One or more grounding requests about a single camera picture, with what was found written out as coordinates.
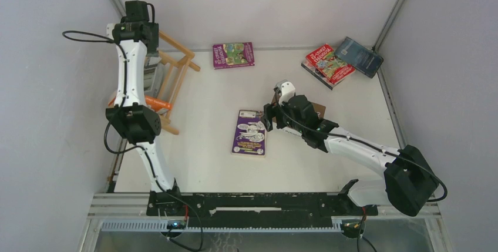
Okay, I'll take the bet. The purple Treehouse book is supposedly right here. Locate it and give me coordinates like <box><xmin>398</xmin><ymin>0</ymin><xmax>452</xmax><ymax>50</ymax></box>
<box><xmin>212</xmin><ymin>42</ymin><xmax>255</xmax><ymax>69</ymax></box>

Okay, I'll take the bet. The wooden book rack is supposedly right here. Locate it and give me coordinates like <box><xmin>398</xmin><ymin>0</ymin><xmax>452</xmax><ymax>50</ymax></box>
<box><xmin>108</xmin><ymin>30</ymin><xmax>201</xmax><ymax>136</ymax></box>

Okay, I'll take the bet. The purple white cartoon book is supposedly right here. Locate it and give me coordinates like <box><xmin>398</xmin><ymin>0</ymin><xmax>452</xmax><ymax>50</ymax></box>
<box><xmin>231</xmin><ymin>110</ymin><xmax>266</xmax><ymax>157</ymax></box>

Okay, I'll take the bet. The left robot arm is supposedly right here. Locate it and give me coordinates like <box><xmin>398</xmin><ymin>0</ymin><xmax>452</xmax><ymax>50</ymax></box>
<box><xmin>62</xmin><ymin>0</ymin><xmax>184</xmax><ymax>215</ymax></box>

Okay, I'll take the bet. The grey ianra book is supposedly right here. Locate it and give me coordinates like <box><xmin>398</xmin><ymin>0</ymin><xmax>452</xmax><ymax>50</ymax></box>
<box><xmin>144</xmin><ymin>57</ymin><xmax>166</xmax><ymax>98</ymax></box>

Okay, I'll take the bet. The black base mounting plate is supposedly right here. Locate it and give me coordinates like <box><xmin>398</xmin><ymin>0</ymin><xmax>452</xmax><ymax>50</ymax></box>
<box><xmin>146</xmin><ymin>191</ymin><xmax>378</xmax><ymax>230</ymax></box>

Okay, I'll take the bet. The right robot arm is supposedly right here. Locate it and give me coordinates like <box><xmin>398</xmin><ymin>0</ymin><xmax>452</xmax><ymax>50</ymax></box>
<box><xmin>261</xmin><ymin>95</ymin><xmax>449</xmax><ymax>217</ymax></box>

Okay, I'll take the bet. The dark floral book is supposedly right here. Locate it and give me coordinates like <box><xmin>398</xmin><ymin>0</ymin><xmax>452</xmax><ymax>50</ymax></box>
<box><xmin>301</xmin><ymin>60</ymin><xmax>334</xmax><ymax>90</ymax></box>

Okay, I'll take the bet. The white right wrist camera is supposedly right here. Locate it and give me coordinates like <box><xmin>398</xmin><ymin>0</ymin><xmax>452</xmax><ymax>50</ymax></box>
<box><xmin>274</xmin><ymin>80</ymin><xmax>295</xmax><ymax>105</ymax></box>

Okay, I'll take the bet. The brown white Decorate book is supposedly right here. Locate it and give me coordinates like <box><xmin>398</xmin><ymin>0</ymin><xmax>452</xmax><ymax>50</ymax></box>
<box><xmin>271</xmin><ymin>95</ymin><xmax>325</xmax><ymax>137</ymax></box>

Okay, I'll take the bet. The aluminium frame rail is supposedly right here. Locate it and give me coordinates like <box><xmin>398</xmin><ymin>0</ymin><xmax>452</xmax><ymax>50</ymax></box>
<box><xmin>87</xmin><ymin>191</ymin><xmax>442</xmax><ymax>232</ymax></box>

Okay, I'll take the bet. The orange Treehouse book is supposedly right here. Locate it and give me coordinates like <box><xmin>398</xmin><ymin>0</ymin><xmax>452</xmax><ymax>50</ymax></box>
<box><xmin>107</xmin><ymin>91</ymin><xmax>172</xmax><ymax>115</ymax></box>

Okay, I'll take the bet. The red Treehouse book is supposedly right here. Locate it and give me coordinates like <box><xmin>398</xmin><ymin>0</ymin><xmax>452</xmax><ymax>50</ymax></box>
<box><xmin>304</xmin><ymin>43</ymin><xmax>355</xmax><ymax>87</ymax></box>

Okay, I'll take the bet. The dark blue book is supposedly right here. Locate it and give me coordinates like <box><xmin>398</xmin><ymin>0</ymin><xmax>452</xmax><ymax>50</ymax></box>
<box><xmin>334</xmin><ymin>37</ymin><xmax>384</xmax><ymax>78</ymax></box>

